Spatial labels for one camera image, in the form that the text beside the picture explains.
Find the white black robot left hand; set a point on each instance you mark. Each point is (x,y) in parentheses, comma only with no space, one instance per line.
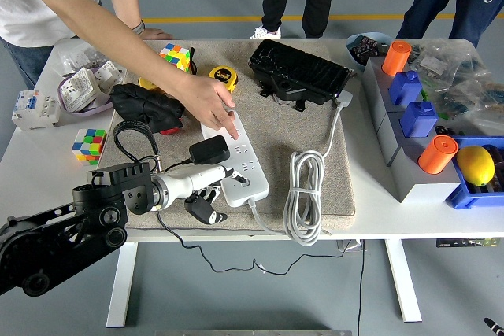
(193,182)

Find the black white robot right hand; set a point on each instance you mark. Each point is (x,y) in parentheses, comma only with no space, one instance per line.
(496,328)

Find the person's left hand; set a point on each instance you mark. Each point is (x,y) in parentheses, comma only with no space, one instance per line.
(157,34)

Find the person's right hand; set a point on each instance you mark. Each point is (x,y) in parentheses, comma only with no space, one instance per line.
(204,100)

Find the black plug adapter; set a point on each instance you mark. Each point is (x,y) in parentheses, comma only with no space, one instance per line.
(208,149)

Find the white power strip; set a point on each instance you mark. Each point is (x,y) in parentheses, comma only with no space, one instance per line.
(256,193)

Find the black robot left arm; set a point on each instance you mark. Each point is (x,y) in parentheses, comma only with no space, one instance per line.
(47,241)

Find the black wrist watch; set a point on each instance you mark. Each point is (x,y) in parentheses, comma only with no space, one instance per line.
(138,28)

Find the large Rubik's cube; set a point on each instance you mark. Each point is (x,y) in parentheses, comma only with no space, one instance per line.
(173,52)

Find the yellow tape measure round label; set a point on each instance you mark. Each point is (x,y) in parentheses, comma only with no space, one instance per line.
(224,75)

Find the yellow tape measure black clip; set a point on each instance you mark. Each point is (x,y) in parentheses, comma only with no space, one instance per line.
(146,83)

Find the black cloth bag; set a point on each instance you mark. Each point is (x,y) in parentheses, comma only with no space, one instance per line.
(134,104)

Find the grey-brown mat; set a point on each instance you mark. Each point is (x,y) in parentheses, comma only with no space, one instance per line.
(267,135)

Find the clear bag of parts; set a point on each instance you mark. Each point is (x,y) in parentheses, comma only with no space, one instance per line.
(82,58)

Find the black table control panel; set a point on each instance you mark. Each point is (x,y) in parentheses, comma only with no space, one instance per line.
(464,242)

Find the lavender bowl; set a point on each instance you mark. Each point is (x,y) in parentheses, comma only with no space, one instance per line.
(98,109)

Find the black ribbed device case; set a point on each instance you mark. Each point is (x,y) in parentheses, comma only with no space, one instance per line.
(299,68)

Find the white table leg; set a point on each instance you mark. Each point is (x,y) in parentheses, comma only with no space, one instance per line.
(403,281)
(122,285)

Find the small Rubik's cube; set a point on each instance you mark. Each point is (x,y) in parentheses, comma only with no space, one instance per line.
(88,145)

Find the blue storage bin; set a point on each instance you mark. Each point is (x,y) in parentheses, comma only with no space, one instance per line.
(462,198)

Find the white circuit breaker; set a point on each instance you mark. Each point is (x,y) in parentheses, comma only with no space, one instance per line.
(33,111)

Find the light blue bowl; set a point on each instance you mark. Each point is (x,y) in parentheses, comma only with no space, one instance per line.
(356,61)

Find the yellow lemon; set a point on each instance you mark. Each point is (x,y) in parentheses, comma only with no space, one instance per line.
(476,165)

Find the grey block holder box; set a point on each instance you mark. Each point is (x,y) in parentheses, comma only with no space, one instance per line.
(413,182)

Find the dark circuit boards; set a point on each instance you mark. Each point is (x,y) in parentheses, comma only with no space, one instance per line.
(368,45)

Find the orange cylinder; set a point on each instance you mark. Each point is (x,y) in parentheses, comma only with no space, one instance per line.
(397,56)
(437,155)

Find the blue plastic block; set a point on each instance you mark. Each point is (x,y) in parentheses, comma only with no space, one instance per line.
(419,119)
(405,88)

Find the green plastic part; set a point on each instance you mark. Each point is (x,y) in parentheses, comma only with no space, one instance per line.
(424,95)

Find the clear bag of components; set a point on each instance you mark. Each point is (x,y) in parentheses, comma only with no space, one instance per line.
(472,104)
(445,60)

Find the white wall socket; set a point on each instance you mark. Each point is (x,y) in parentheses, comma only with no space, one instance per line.
(106,74)
(78,90)

